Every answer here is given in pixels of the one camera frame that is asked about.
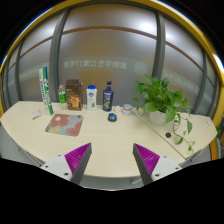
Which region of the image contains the blue shampoo bottle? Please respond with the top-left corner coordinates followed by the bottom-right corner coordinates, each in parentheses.
top-left (103, 81), bottom-right (114, 112)

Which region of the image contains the white shampoo bottle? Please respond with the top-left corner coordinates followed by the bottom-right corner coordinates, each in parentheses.
top-left (86, 85), bottom-right (97, 111)

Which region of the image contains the small round white jar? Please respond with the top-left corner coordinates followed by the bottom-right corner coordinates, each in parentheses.
top-left (122, 104), bottom-right (132, 116)

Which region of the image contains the clear green drink bottle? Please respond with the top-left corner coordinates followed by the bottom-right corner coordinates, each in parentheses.
top-left (58, 84), bottom-right (67, 110)

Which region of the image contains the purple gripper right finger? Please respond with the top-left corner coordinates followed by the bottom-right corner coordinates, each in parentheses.
top-left (132, 143), bottom-right (183, 186)

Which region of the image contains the floral mouse pad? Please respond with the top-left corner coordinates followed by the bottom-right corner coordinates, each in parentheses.
top-left (45, 114), bottom-right (83, 137)

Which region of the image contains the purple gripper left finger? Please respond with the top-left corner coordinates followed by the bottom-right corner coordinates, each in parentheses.
top-left (40, 142), bottom-right (93, 185)

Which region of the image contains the black desk grommet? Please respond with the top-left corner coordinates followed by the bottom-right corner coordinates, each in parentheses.
top-left (165, 133), bottom-right (171, 138)

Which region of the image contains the small white packet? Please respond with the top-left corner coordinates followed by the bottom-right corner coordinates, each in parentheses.
top-left (32, 110), bottom-right (41, 119)

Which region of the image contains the crumpled white wrapper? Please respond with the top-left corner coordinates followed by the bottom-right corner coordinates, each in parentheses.
top-left (113, 105), bottom-right (122, 113)

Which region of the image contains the green potted plant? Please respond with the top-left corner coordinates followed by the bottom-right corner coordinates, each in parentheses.
top-left (132, 75), bottom-right (195, 153)

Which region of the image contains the brown carton box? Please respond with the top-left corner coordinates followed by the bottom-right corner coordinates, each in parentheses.
top-left (66, 79), bottom-right (83, 111)

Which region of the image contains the white green shuttlecock tube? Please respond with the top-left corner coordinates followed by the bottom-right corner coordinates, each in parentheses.
top-left (39, 67), bottom-right (53, 115)

